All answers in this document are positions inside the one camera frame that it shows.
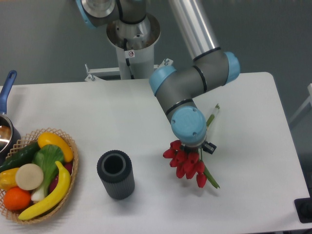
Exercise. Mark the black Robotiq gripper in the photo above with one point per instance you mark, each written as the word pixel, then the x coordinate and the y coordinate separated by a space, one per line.
pixel 203 145

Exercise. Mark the red tulip bouquet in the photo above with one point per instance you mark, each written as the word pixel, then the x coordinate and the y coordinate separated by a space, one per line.
pixel 187 165

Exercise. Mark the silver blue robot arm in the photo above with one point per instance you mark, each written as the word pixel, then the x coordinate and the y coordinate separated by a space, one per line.
pixel 134 32

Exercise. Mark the dark grey ribbed vase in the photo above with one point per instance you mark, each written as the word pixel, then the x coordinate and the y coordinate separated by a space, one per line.
pixel 115 170

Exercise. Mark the black device at edge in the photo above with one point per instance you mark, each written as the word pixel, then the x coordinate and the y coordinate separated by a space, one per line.
pixel 304 209

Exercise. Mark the dark red vegetable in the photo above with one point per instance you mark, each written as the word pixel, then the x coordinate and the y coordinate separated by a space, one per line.
pixel 68 166

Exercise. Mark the yellow banana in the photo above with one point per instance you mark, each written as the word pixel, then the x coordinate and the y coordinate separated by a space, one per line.
pixel 53 198

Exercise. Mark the green bok choy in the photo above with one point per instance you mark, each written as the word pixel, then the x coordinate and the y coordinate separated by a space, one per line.
pixel 45 158

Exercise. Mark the yellow squash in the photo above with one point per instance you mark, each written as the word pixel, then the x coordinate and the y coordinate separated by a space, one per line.
pixel 48 138

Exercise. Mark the green cucumber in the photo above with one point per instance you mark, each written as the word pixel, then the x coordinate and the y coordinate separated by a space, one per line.
pixel 23 156

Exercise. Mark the woven wicker basket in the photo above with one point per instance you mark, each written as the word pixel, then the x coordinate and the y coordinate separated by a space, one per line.
pixel 20 144

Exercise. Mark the orange fruit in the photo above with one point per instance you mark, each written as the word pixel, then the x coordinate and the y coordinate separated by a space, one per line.
pixel 16 199

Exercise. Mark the yellow bell pepper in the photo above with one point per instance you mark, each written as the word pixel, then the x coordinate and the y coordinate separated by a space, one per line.
pixel 7 179

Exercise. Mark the white frame at right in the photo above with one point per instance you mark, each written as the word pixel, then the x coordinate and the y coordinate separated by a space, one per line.
pixel 303 109

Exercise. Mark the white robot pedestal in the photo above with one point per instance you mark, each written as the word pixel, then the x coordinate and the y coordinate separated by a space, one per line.
pixel 132 64

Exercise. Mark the blue handled saucepan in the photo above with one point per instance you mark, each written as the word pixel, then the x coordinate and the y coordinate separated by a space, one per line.
pixel 9 135

